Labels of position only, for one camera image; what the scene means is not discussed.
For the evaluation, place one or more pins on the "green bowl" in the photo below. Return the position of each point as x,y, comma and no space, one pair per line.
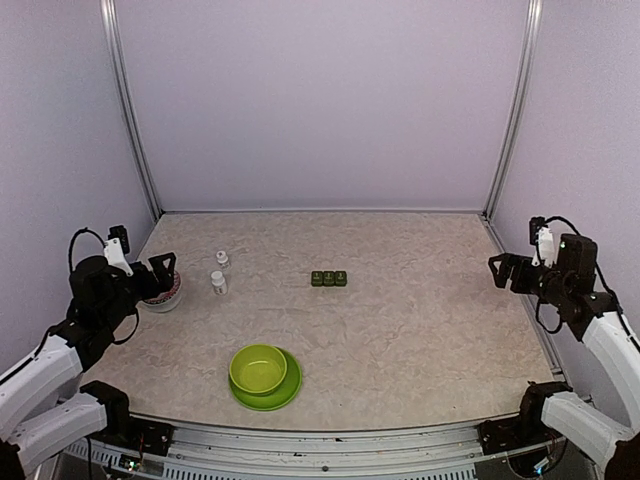
258,369

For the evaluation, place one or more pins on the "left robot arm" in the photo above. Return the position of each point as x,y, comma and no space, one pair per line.
103,295

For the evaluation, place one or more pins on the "right aluminium frame post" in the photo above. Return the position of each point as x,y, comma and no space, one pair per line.
518,102

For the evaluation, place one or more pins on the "aluminium front rail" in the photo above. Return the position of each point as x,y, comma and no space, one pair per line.
200,451

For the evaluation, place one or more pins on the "aluminium frame post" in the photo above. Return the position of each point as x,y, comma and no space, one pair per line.
109,17
518,102

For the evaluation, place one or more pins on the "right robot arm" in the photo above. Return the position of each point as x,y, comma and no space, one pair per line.
563,273

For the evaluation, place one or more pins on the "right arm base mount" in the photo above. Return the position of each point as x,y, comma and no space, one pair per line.
512,433

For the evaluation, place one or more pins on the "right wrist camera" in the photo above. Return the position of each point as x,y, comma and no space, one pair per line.
541,238

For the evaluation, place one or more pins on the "red patterned white bowl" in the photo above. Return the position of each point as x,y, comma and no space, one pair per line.
167,301

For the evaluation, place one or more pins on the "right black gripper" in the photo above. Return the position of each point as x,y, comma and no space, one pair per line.
520,283

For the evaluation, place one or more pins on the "white pill bottle with code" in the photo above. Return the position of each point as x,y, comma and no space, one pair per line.
223,260

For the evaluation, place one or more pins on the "left aluminium frame post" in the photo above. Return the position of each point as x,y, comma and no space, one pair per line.
109,17

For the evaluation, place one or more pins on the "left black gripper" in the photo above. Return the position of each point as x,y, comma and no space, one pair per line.
164,279

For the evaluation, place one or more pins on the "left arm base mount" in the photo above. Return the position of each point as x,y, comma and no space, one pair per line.
142,435

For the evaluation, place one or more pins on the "green plate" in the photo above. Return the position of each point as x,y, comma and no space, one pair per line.
280,397

